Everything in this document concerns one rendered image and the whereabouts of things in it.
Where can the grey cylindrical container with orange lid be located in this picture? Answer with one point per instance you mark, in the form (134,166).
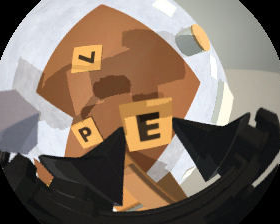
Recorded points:
(192,41)

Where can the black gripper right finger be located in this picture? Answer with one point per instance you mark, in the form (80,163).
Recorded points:
(207,144)

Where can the brown wooden easel board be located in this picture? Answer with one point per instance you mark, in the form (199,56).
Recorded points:
(142,193)

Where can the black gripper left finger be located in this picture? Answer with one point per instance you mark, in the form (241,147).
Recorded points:
(102,169)

